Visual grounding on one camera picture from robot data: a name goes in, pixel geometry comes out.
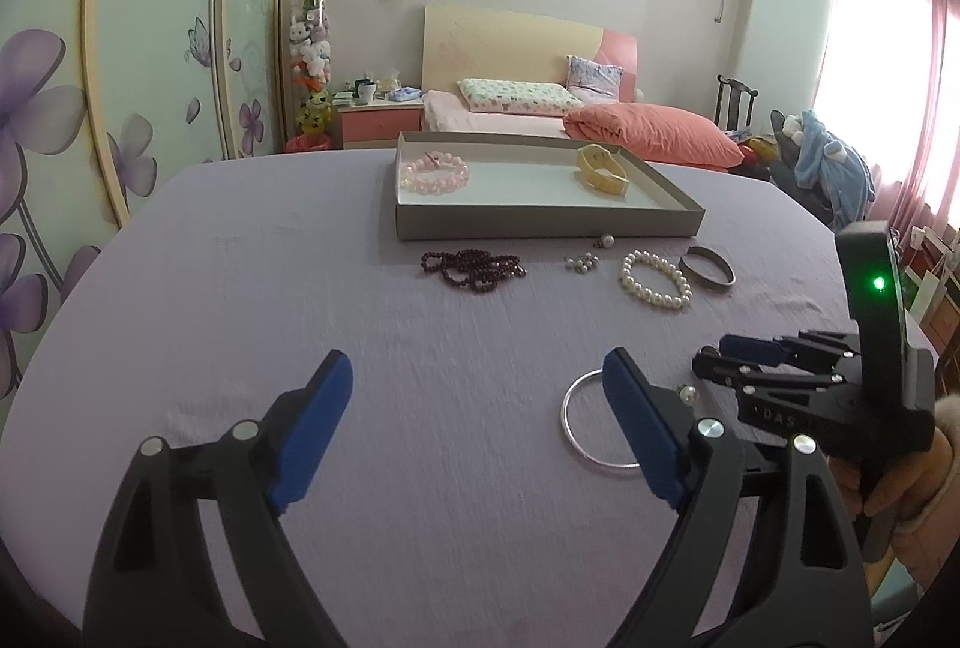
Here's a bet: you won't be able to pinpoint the pink nightstand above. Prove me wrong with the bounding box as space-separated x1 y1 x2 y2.
335 95 426 151

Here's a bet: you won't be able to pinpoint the floral wardrobe doors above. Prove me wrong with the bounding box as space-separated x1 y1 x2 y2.
0 0 295 398

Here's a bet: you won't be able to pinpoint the pink bead bracelet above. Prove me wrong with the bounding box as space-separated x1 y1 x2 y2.
400 153 470 195

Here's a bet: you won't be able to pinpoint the white patterned pillow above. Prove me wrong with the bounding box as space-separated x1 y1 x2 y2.
457 78 584 118

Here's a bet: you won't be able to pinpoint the white cardboard tray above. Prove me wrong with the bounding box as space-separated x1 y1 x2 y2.
395 130 706 242

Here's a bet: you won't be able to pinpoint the blue fleece garment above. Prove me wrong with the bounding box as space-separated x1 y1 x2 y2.
793 110 876 230

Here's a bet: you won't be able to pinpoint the silver bangle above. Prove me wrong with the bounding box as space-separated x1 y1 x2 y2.
561 369 646 471

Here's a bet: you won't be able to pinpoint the dark red bead necklace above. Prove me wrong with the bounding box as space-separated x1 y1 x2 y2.
420 250 527 290

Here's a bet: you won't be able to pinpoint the plush toy display tube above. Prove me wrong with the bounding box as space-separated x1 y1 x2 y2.
287 0 334 139

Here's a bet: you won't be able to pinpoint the salmon folded duvet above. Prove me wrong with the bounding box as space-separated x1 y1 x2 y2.
564 102 746 167

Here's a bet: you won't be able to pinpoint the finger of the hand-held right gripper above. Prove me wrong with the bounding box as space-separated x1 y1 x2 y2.
691 348 848 398
720 331 863 364

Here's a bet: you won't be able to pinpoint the pink curtain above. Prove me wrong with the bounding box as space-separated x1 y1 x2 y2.
831 0 960 233

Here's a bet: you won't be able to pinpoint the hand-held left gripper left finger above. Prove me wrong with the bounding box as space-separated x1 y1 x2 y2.
82 349 355 648

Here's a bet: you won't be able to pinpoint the pink bed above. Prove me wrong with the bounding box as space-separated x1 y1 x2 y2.
420 4 751 173

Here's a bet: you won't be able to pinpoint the dark wooden chair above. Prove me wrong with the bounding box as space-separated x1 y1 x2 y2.
715 74 761 133

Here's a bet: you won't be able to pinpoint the yellow bangle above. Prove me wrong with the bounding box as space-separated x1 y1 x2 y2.
575 143 631 197

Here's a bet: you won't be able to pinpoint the dark metal bangle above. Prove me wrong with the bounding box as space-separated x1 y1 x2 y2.
678 246 736 296

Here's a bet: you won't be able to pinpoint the person's right hand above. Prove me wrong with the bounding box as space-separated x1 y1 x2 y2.
829 449 931 518

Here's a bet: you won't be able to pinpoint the small lilac pillow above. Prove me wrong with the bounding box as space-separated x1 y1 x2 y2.
566 55 625 101

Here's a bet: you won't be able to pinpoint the person's right forearm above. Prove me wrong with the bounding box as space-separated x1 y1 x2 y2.
889 393 960 589

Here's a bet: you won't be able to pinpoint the white pearl bracelet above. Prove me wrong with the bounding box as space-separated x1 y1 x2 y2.
619 250 692 312

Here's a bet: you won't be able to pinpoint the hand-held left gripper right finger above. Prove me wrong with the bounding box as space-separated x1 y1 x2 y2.
602 348 875 648

